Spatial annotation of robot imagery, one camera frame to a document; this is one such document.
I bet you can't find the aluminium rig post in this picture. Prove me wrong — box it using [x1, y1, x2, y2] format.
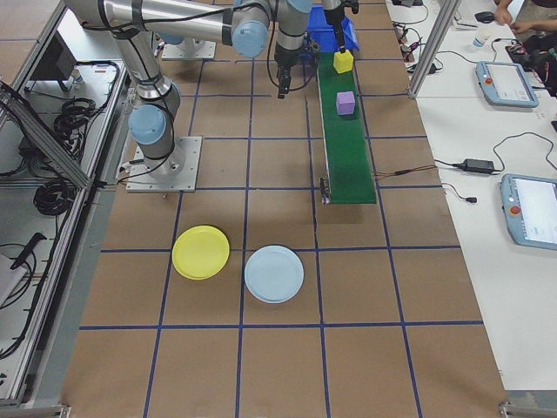
[406, 0, 463, 100]

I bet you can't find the white square base plate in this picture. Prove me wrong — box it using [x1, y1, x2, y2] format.
[160, 39, 218, 61]
[125, 136, 204, 193]

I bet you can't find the green conveyor belt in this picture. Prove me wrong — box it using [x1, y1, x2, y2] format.
[313, 51, 379, 208]

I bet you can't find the V-shaped metal bar frame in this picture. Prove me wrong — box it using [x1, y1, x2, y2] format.
[0, 0, 131, 408]

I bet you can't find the black cable with plug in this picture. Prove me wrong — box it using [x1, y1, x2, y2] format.
[442, 182, 479, 205]

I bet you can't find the yellow foam cube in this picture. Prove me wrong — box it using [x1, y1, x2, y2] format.
[332, 50, 354, 75]

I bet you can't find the black handle tool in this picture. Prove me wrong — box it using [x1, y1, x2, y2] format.
[9, 233, 48, 270]

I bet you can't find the thin red black wire pair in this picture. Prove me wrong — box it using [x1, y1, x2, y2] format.
[372, 165, 438, 179]

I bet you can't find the yellow round plate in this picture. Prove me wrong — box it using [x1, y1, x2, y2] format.
[171, 224, 232, 281]

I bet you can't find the light blue teach pendant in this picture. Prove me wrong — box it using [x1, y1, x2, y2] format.
[473, 60, 540, 110]
[498, 172, 557, 252]

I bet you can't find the purple foam cube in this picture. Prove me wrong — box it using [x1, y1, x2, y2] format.
[336, 91, 358, 118]

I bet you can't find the blue plastic storage bin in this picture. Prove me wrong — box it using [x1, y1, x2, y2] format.
[304, 5, 362, 60]

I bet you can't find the light blue round plate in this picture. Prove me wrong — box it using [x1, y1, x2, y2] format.
[243, 245, 305, 305]

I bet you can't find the black coiled cable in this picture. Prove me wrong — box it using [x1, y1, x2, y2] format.
[33, 177, 76, 218]
[52, 98, 109, 141]

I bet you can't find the aluminium extrusion bar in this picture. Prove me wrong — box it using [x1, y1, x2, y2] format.
[0, 402, 71, 418]
[498, 400, 557, 418]

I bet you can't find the black box device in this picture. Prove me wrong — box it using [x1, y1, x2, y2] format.
[29, 32, 78, 93]

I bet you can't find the long black power adapter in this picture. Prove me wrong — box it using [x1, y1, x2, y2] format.
[460, 158, 496, 174]

